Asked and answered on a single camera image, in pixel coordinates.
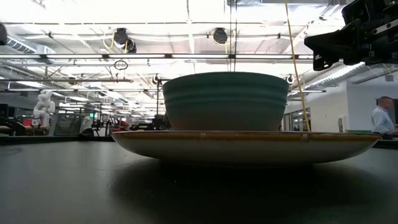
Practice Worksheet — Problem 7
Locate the long ceiling light strip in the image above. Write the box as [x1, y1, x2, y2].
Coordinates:
[0, 53, 314, 60]

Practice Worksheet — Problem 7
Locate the teal ceramic bowl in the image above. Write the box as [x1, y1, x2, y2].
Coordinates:
[162, 72, 290, 132]

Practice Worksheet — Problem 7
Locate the orange glazed ceramic plate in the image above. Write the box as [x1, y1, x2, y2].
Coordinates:
[111, 130, 381, 165]

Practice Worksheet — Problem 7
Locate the yellow hanging cable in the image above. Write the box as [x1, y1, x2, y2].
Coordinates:
[284, 0, 312, 132]

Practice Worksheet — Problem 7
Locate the corrugated ceiling air duct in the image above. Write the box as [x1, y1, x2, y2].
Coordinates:
[306, 62, 366, 91]

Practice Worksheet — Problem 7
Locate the black ceiling cable reel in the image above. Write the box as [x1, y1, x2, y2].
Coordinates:
[212, 27, 229, 45]
[113, 27, 137, 54]

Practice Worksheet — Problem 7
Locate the person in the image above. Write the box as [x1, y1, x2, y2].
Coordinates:
[371, 96, 398, 140]

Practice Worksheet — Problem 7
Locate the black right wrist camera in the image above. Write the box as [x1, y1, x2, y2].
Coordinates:
[341, 0, 371, 24]

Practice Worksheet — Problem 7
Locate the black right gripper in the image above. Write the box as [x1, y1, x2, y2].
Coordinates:
[303, 0, 398, 72]

